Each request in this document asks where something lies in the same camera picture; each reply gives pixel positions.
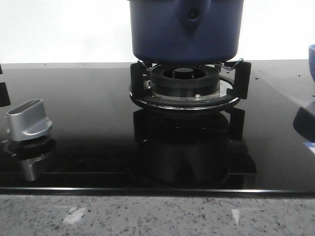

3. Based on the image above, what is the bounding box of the light blue plastic bowl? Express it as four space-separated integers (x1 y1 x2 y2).
309 44 315 82

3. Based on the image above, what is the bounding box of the black pot support grate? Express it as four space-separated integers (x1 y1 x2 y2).
129 59 252 112

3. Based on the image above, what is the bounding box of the black round gas burner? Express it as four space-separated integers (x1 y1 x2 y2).
150 65 220 97

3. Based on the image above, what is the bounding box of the black glass gas cooktop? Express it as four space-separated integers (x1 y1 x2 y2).
0 60 315 197

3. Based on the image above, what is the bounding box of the dark blue saucepan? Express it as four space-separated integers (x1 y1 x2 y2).
129 0 244 65

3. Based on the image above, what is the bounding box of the silver stove control knob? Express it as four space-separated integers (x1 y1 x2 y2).
6 99 52 142

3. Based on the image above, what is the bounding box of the blue label sticker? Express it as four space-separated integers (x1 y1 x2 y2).
304 142 315 155

